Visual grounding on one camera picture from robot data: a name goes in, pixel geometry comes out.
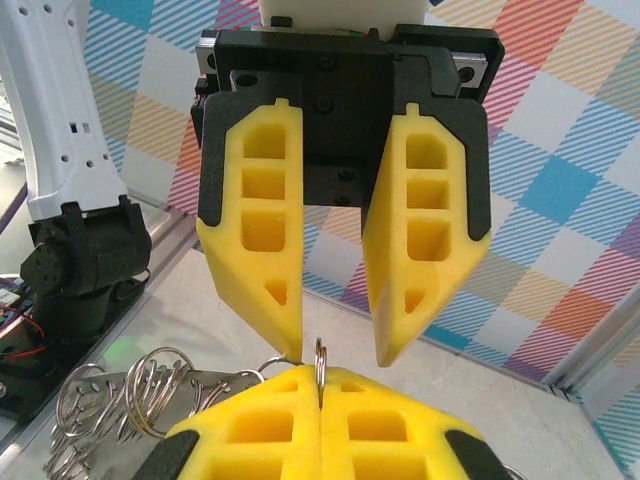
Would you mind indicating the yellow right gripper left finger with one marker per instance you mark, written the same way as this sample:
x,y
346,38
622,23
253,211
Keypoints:
x,y
260,440

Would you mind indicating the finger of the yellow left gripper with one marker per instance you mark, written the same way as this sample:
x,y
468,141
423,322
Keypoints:
x,y
235,280
395,280

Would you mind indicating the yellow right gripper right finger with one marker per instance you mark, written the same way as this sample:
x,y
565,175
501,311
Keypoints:
x,y
380,440

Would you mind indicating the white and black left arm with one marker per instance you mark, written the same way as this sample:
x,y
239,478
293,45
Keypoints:
x,y
50,125

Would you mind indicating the aluminium frame rail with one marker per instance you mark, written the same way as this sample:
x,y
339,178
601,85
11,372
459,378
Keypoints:
x,y
600,345

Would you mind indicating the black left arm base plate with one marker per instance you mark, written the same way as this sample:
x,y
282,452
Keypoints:
x,y
30,395

